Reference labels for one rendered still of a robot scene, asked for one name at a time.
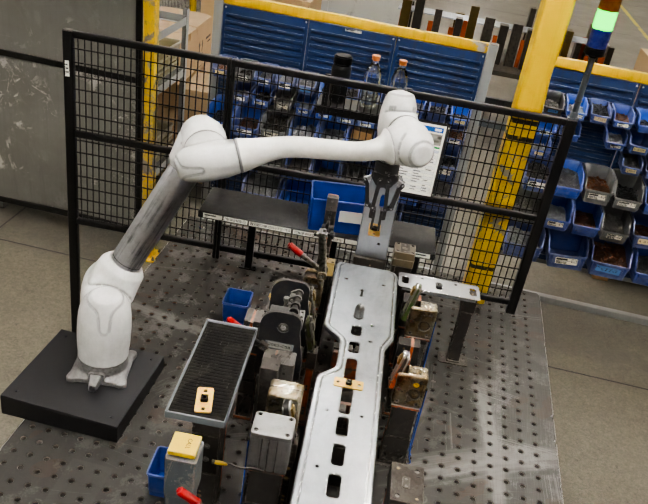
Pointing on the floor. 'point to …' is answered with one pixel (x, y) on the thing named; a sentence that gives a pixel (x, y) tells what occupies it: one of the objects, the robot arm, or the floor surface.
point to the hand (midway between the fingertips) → (376, 218)
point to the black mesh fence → (289, 158)
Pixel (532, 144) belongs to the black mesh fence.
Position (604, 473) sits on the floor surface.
